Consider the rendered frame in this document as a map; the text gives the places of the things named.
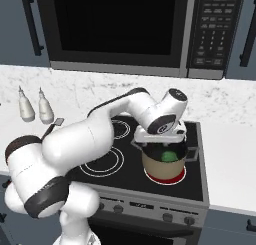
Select blue-grey cupboard door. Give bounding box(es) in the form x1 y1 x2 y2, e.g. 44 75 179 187
225 0 256 82
0 0 51 68

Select black oven door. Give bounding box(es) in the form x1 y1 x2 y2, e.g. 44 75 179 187
87 218 202 245

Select beige cooking pot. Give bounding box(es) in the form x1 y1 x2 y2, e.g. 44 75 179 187
131 139 201 182

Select blue-grey base cabinet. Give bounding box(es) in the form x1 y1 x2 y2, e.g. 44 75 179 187
0 174 64 245
199 205 256 245

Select steel stove control panel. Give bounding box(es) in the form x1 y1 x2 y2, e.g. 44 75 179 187
94 188 209 228

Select black cupboard handle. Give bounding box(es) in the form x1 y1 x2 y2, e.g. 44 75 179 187
238 7 256 68
20 0 45 57

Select black hob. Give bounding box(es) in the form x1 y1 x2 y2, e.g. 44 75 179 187
65 114 210 206

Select black spatula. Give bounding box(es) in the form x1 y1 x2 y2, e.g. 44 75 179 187
41 117 65 141

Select black steel microwave oven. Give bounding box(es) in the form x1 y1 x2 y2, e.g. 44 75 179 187
34 0 248 81

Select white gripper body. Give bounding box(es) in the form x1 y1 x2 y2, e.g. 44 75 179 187
133 126 187 147

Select green broccoli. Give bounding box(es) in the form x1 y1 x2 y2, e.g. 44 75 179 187
161 150 180 164

